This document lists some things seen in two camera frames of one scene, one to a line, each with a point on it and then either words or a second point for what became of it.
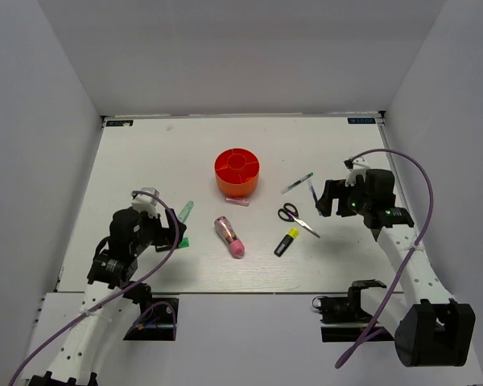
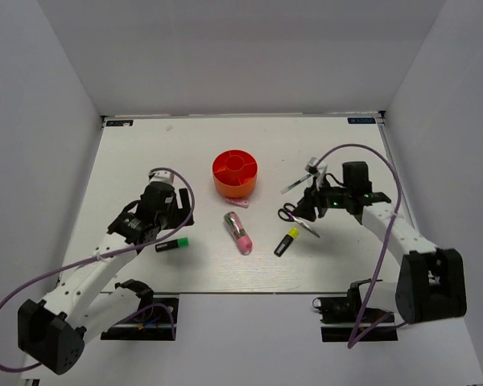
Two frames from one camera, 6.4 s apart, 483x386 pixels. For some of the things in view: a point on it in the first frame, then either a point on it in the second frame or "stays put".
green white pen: x=311 y=174 stays put
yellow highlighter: x=286 y=242 stays put
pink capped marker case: x=226 y=232 to x=236 y=229
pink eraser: x=240 y=201 stays put
